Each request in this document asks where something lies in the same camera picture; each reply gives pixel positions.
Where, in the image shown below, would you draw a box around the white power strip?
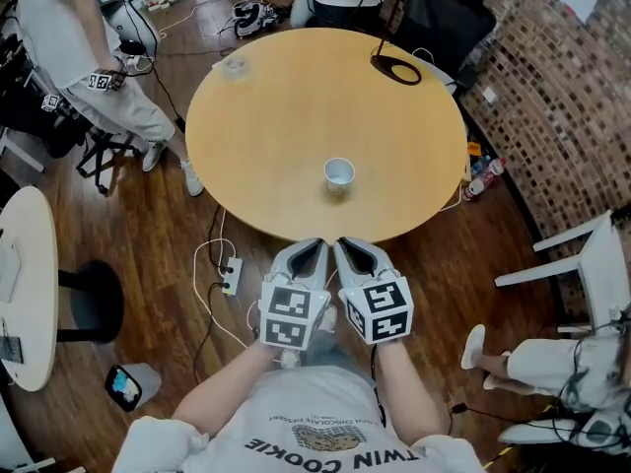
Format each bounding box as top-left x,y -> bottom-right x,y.
221,256 -> 245,298

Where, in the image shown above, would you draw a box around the white paper cup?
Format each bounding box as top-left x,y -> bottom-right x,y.
322,157 -> 356,195

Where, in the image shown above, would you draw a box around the black office chair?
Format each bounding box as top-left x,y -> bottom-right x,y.
388,0 -> 498,93
0,32 -> 144,196

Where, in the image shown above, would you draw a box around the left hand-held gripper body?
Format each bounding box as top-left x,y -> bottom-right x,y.
257,281 -> 332,352

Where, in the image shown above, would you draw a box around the clear bottle red label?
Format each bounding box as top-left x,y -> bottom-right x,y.
461,159 -> 508,202

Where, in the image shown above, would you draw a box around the person's right forearm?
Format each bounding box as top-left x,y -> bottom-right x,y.
372,341 -> 448,442

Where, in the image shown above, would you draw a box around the person's grey trousers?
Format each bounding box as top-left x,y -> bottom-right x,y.
295,326 -> 349,370

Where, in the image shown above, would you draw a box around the white wooden stool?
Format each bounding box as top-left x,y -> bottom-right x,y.
494,209 -> 631,334

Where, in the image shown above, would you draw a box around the white round table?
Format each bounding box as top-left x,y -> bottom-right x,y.
0,186 -> 124,393

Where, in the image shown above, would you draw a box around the grey trash bin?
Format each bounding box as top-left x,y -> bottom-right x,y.
104,362 -> 163,413

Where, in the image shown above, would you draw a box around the white keyboard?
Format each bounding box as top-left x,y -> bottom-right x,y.
0,241 -> 22,304

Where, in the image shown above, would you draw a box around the black cable with adapter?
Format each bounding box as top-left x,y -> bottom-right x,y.
193,204 -> 233,383

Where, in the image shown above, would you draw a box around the long white cable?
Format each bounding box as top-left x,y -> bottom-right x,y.
191,204 -> 267,349

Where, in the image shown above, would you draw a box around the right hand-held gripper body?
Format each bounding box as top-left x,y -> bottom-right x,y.
338,277 -> 414,347

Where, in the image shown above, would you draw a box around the black keyboard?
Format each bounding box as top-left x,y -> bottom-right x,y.
0,332 -> 25,365

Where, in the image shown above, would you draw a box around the black and white headset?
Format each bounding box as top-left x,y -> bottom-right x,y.
232,0 -> 278,39

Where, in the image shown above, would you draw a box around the white rounded appliance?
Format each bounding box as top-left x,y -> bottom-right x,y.
289,0 -> 316,30
101,0 -> 162,43

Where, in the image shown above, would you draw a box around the person's left forearm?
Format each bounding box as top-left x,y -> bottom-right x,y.
172,340 -> 277,436

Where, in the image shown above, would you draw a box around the black ring-base desk lamp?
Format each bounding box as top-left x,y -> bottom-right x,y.
369,0 -> 423,87

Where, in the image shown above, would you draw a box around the round wooden table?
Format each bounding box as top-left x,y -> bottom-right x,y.
184,27 -> 468,244

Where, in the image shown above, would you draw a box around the person's white printed shirt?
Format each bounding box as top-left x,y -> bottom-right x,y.
111,365 -> 487,473

